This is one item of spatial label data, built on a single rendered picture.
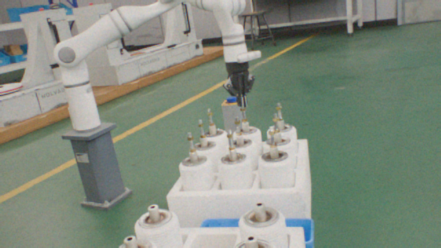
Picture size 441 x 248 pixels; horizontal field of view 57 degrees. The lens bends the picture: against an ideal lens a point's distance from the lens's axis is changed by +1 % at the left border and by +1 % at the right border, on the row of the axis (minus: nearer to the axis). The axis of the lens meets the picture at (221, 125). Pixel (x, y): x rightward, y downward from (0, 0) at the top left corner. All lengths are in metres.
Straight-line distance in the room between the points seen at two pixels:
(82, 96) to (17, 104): 1.66
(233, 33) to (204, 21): 5.69
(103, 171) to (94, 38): 0.49
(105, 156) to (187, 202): 0.51
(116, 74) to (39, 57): 0.68
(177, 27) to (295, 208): 3.93
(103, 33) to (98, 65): 2.45
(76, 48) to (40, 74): 2.00
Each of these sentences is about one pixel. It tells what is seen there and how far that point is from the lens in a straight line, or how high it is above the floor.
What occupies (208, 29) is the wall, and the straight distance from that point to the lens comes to 6.92.
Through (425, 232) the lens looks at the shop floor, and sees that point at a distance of 1.27.
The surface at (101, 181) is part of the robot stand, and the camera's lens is 1.58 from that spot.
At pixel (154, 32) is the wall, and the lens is 7.58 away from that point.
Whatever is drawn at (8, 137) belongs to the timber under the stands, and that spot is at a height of 0.03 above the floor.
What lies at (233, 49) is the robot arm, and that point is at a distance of 1.27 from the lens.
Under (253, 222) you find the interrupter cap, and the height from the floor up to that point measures 0.25.
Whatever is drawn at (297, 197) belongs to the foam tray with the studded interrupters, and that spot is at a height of 0.16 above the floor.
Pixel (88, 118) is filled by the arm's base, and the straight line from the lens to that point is 1.54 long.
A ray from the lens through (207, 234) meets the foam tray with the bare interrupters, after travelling 0.96.
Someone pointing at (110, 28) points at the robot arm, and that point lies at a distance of 1.47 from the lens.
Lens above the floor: 0.69
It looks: 17 degrees down
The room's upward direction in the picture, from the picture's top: 9 degrees counter-clockwise
